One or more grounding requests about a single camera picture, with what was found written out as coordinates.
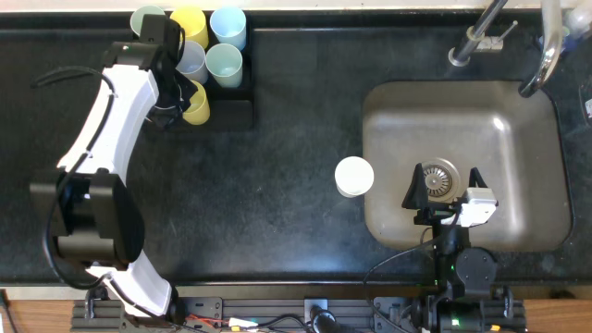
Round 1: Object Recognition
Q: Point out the steel tap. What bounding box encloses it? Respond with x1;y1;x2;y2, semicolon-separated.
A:
447;0;566;99

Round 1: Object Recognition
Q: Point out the mounting rail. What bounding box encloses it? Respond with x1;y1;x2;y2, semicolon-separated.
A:
71;295;528;333

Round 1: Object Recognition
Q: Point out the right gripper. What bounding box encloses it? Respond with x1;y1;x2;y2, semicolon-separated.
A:
401;162;489;228

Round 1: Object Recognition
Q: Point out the yellow cup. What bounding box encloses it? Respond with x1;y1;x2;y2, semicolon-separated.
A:
182;80;212;127
169;6;210;50

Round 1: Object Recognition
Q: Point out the green cup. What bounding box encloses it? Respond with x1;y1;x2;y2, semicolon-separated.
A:
204;43;244;89
129;5;166;37

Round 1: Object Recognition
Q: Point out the black cable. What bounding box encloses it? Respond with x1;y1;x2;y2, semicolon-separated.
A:
30;65;117;292
362;226;438;333

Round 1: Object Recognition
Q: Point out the black tray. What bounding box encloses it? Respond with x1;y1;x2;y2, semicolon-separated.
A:
130;8;255;130

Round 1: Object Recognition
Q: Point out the white cup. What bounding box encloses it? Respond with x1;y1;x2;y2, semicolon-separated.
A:
334;155;376;199

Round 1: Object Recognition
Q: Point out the grey cup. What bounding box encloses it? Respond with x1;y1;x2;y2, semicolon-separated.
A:
175;40;210;85

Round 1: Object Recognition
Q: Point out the blue soap bottle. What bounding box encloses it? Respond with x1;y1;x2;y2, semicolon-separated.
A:
561;0;592;53

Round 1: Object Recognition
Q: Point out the blue cup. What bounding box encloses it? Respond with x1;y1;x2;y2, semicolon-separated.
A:
209;6;248;51

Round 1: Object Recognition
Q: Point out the steel sink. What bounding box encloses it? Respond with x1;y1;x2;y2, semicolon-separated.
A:
362;80;574;253

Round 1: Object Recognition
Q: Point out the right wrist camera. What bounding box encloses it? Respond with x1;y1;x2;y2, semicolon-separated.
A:
441;186;500;228

